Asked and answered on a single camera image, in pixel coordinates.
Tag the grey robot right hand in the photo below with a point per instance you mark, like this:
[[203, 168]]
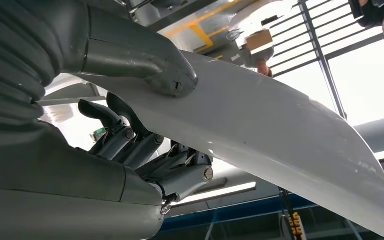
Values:
[[46, 185]]

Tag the blue steel beam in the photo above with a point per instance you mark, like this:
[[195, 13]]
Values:
[[245, 208]]

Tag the yellow black hanging pendant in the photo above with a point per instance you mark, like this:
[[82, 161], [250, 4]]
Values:
[[294, 225]]

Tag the brown cardboard box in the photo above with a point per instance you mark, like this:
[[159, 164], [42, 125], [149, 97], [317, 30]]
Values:
[[260, 39]]

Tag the dark window frame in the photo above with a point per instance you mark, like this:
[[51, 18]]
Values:
[[324, 63]]

